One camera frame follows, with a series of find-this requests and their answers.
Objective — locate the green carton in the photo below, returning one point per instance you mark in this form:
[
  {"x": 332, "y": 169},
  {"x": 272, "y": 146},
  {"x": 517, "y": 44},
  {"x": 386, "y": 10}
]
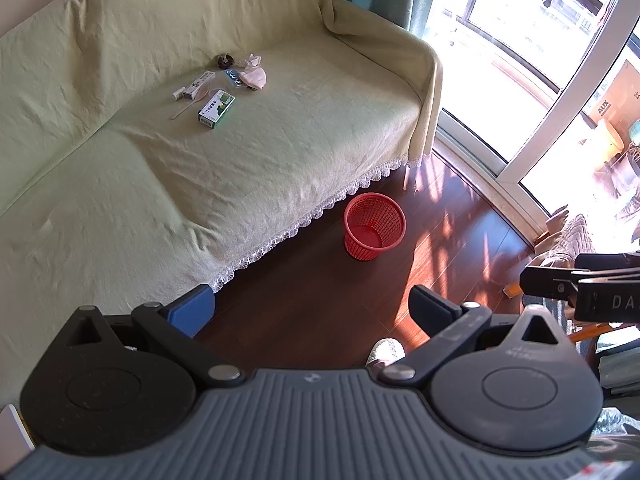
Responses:
[{"x": 217, "y": 108}]

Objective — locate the long white carton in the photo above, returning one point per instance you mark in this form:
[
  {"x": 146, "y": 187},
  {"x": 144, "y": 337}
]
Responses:
[{"x": 199, "y": 83}]

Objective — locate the red mesh basket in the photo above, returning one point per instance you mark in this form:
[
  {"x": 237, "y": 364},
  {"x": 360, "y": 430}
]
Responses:
[{"x": 374, "y": 240}]

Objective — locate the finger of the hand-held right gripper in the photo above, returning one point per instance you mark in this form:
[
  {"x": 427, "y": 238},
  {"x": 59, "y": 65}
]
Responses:
[
  {"x": 610, "y": 261},
  {"x": 550, "y": 284}
]

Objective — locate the pale pink cloth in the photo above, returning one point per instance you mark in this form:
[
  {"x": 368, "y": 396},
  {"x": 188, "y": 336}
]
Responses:
[{"x": 254, "y": 79}]

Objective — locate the grey knit shoe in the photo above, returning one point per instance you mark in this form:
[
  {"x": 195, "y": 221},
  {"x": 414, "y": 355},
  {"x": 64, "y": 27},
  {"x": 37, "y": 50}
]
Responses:
[{"x": 385, "y": 351}]

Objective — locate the sofa with green cover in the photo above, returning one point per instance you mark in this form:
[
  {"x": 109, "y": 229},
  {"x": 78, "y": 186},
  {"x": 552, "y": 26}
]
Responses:
[{"x": 250, "y": 170}]

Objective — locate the beige quilted cushion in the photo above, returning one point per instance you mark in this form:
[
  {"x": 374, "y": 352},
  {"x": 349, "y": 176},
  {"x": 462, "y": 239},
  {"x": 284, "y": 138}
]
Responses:
[{"x": 575, "y": 240}]

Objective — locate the clear plastic bag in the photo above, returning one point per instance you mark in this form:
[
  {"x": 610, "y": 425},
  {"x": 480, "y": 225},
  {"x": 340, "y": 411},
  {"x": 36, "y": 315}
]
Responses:
[{"x": 617, "y": 422}]

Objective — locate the small white tube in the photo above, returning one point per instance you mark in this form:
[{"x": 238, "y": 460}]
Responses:
[{"x": 178, "y": 94}]

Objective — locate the blue snack packet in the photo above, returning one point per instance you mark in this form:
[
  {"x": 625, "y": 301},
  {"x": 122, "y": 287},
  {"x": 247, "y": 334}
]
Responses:
[{"x": 232, "y": 76}]

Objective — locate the white sliding door frame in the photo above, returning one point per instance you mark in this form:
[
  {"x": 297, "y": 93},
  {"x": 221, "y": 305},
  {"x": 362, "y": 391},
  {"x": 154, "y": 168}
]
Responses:
[{"x": 520, "y": 170}]

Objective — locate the printed cardboard box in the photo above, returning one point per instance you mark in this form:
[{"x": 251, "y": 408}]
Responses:
[{"x": 617, "y": 97}]

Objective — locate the pale plastic spoon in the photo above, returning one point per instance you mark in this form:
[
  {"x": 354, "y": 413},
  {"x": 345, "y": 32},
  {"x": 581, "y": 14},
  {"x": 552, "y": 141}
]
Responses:
[{"x": 187, "y": 106}]

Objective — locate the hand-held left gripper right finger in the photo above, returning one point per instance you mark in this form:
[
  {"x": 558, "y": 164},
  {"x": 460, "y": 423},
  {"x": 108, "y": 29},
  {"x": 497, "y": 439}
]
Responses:
[{"x": 425, "y": 310}]

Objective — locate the purple velvet scrunchie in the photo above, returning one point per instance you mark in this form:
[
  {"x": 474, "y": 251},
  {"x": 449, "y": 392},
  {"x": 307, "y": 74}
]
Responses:
[{"x": 225, "y": 60}]

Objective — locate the crumpled white tissue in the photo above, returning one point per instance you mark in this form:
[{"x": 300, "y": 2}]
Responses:
[{"x": 251, "y": 60}]

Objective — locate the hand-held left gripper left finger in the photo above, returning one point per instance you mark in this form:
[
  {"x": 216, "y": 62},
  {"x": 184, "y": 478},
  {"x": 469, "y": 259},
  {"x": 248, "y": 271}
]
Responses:
[{"x": 192, "y": 310}]

